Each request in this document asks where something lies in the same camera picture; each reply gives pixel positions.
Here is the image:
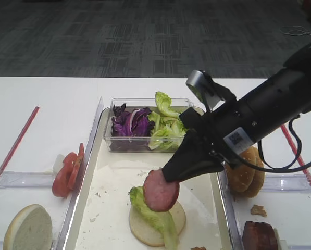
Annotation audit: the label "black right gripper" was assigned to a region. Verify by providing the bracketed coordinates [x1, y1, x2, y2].
[162, 107, 241, 182]

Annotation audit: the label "round pink meat patty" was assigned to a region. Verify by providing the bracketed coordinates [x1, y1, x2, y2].
[142, 169, 180, 212]

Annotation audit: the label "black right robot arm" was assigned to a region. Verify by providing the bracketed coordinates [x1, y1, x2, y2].
[162, 43, 311, 182]

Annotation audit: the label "green lettuce pile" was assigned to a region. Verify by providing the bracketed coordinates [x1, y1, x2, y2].
[147, 91, 187, 151]

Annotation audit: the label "green lettuce leaf on bun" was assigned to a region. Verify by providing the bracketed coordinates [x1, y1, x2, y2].
[129, 186, 179, 249]

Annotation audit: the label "stack of meat patties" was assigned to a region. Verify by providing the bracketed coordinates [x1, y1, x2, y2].
[242, 221, 278, 250]

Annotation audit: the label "white stopper beside patties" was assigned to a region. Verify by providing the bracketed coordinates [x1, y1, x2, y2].
[273, 228, 289, 250]

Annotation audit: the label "red tomato slices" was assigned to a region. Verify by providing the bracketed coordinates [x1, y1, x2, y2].
[52, 143, 85, 198]

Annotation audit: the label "sesame bun tops stack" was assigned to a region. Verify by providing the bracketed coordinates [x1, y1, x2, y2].
[225, 146, 265, 198]

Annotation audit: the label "right clear acrylic divider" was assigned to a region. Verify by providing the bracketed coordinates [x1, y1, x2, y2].
[210, 171, 243, 249]

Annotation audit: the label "clear acrylic divider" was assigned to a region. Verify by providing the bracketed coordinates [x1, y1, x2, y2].
[210, 171, 243, 249]
[52, 98, 104, 249]

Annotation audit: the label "brown crumb on table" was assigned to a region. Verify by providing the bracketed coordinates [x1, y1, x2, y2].
[250, 204, 267, 217]

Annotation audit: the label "clear plastic salad container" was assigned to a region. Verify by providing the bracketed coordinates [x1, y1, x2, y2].
[104, 94, 193, 152]

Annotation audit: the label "purple cabbage leaves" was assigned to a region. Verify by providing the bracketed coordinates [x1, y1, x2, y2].
[109, 104, 154, 152]

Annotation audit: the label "orange crumb on tray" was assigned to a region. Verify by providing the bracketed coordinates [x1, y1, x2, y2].
[190, 246, 206, 250]

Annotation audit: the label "right red tape strip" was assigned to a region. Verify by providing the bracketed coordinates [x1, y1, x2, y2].
[280, 124, 311, 207]

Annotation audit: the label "red tape strip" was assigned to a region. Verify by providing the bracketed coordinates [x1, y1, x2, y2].
[280, 124, 311, 207]
[0, 106, 40, 177]

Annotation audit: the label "bottom bun slice on tray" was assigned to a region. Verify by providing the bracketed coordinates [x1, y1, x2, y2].
[129, 202, 186, 247]

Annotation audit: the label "white metal serving tray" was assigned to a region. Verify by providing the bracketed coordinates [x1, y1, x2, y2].
[65, 109, 232, 249]

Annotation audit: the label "white onion piece left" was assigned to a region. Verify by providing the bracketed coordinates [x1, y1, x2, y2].
[53, 154, 65, 176]

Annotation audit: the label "left clear acrylic divider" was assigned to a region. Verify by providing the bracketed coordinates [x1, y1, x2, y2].
[52, 98, 104, 249]

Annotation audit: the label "left red tape strip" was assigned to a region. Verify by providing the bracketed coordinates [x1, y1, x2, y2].
[0, 106, 40, 177]

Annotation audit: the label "white bun half left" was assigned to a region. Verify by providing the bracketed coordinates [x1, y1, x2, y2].
[3, 204, 53, 249]

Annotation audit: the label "left upper clear holder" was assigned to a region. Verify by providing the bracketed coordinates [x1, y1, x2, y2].
[0, 171, 55, 189]

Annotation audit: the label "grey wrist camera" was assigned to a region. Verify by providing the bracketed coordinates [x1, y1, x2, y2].
[185, 70, 237, 111]

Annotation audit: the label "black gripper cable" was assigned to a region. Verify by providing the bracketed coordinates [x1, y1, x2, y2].
[256, 114, 311, 173]

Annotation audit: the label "white cable on floor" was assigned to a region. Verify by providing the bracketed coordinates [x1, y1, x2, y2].
[279, 25, 311, 38]

